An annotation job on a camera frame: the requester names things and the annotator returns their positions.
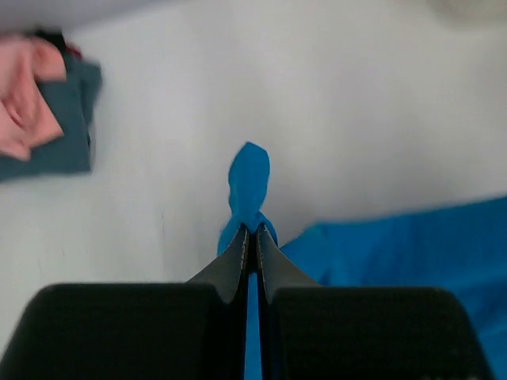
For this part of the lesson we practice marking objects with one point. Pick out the grey blue folded shirt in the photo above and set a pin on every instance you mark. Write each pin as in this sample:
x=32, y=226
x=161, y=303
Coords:
x=72, y=103

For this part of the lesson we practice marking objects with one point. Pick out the black folded shirt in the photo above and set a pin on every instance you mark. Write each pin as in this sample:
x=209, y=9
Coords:
x=54, y=37

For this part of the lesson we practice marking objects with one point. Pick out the blue t shirt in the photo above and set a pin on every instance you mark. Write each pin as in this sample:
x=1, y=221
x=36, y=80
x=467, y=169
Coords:
x=460, y=248

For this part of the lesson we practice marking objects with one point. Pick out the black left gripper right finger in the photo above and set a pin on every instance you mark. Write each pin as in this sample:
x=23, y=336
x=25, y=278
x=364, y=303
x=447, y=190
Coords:
x=308, y=331

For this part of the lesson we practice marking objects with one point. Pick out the salmon pink folded shirt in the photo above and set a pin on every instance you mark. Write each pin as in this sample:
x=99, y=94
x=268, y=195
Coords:
x=26, y=119

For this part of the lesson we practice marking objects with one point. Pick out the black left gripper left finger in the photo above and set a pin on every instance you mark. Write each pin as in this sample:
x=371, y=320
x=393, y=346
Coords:
x=190, y=330

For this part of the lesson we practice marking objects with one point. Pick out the crimson folded shirt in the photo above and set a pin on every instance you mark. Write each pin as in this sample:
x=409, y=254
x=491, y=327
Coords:
x=73, y=50

